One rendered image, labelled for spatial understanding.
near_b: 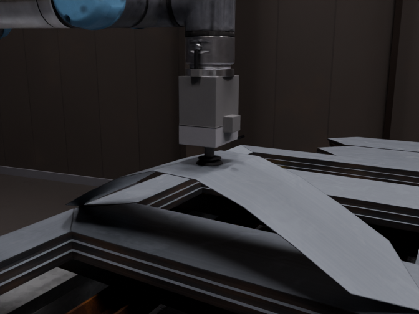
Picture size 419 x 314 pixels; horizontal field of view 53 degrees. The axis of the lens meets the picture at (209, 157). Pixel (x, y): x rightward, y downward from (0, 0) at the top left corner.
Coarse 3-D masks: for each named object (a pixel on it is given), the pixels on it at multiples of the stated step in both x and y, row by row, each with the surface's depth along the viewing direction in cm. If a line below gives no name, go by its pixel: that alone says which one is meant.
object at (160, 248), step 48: (192, 192) 109; (96, 240) 74; (144, 240) 73; (192, 240) 73; (240, 240) 73; (0, 288) 64; (192, 288) 63; (240, 288) 60; (288, 288) 58; (336, 288) 58
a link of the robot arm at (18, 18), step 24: (0, 0) 56; (24, 0) 55; (48, 0) 54; (72, 0) 50; (96, 0) 49; (120, 0) 52; (144, 0) 57; (0, 24) 60; (24, 24) 58; (48, 24) 57; (72, 24) 52; (96, 24) 52; (120, 24) 56
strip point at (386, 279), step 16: (384, 256) 59; (368, 272) 54; (384, 272) 55; (400, 272) 57; (352, 288) 49; (368, 288) 51; (384, 288) 52; (400, 288) 54; (416, 288) 55; (400, 304) 51; (416, 304) 52
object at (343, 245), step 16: (320, 224) 59; (336, 224) 60; (352, 224) 62; (304, 240) 54; (320, 240) 55; (336, 240) 57; (352, 240) 58; (368, 240) 60; (384, 240) 62; (320, 256) 52; (336, 256) 54; (352, 256) 55; (368, 256) 57; (336, 272) 51; (352, 272) 52
